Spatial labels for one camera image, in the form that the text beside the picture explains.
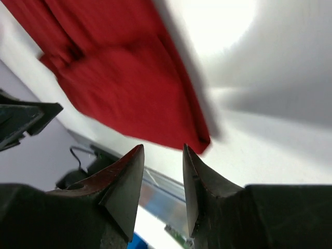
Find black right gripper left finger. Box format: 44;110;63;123
1;145;144;248

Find dark red t shirt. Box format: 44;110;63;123
4;1;211;154

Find aluminium frame rail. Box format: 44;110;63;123
67;129;192;247

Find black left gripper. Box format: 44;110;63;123
1;90;63;151

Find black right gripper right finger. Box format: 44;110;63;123
183;145;331;248

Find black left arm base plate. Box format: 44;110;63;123
56;145;120;189

